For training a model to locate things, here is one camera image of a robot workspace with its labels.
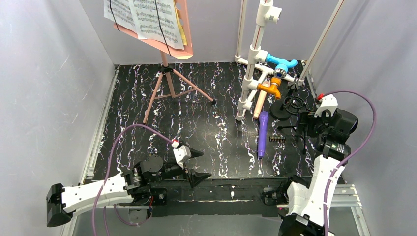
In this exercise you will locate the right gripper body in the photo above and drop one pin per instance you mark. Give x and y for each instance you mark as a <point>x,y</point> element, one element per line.
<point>308,122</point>

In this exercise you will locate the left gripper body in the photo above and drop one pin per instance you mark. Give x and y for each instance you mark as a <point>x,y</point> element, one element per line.
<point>186,167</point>

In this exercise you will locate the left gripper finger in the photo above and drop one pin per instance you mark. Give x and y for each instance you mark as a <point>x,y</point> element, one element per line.
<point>196,178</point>
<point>192,153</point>

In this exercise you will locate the black tripod mic stand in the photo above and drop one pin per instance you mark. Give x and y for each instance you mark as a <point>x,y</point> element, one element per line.
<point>292,105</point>

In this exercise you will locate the black round-base mic stand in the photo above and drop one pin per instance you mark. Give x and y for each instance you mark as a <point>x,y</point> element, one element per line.
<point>274,108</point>

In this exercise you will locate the purple microphone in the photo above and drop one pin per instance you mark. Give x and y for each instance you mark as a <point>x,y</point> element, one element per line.
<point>263,126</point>

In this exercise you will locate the pink microphone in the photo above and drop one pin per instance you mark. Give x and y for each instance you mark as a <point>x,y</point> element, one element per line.
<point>259,104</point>

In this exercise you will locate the sheet music pages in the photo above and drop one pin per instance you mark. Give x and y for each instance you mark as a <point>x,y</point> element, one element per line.
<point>149,19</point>

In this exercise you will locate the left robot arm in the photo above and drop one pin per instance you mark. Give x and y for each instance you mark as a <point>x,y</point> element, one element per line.
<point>135,185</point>

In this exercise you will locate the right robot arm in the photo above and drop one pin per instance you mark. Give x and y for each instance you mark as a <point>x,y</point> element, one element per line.
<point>309,204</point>

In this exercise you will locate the small black comb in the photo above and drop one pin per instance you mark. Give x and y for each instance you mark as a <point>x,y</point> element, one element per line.
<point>277,139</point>

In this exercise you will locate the orange faucet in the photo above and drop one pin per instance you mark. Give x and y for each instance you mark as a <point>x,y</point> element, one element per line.
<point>272,87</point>

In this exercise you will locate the blue faucet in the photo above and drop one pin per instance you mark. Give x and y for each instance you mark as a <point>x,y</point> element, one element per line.
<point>282,65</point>

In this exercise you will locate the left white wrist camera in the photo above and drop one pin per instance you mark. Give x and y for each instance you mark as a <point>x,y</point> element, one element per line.
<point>182,152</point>

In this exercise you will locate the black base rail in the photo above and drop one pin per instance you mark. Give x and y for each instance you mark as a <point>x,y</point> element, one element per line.
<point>232,196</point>

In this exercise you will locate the white pvc pipe frame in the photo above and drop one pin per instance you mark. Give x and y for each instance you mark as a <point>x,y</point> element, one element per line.
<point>255,72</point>

